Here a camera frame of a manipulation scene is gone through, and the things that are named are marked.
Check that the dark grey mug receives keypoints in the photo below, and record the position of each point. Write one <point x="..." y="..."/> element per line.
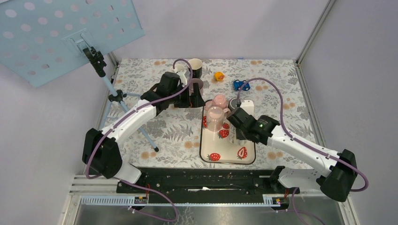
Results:
<point x="233" y="104"/>

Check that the blue toy car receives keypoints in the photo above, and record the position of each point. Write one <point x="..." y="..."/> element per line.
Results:
<point x="241" y="85"/>

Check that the floral tablecloth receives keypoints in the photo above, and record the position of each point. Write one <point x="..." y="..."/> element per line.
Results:
<point x="275" y="90"/>

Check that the black mug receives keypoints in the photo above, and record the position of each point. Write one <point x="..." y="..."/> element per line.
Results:
<point x="196" y="65"/>

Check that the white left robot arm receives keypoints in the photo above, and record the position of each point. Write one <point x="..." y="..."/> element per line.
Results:
<point x="101" y="147"/>

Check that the blue perforated stand plate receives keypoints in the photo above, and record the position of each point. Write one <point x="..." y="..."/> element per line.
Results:
<point x="41" y="40"/>

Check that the yellow toy car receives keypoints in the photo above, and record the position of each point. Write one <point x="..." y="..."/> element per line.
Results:
<point x="219" y="76"/>

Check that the tall pale pink mug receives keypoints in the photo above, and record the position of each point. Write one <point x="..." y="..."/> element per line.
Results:
<point x="215" y="118"/>

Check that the green octagonal mug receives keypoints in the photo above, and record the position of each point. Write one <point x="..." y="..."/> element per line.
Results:
<point x="178" y="69"/>

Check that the purple mug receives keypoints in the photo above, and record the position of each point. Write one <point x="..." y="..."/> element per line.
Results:
<point x="200" y="85"/>

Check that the pink octagonal mug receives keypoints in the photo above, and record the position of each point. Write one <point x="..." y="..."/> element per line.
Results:
<point x="218" y="103"/>

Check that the white strawberry tray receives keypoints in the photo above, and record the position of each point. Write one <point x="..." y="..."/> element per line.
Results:
<point x="224" y="146"/>

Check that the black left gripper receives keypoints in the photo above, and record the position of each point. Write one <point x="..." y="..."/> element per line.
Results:
<point x="195" y="100"/>

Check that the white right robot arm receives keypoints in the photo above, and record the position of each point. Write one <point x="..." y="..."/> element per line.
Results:
<point x="333" y="172"/>

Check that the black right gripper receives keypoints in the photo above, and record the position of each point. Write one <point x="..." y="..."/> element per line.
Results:
<point x="239" y="135"/>

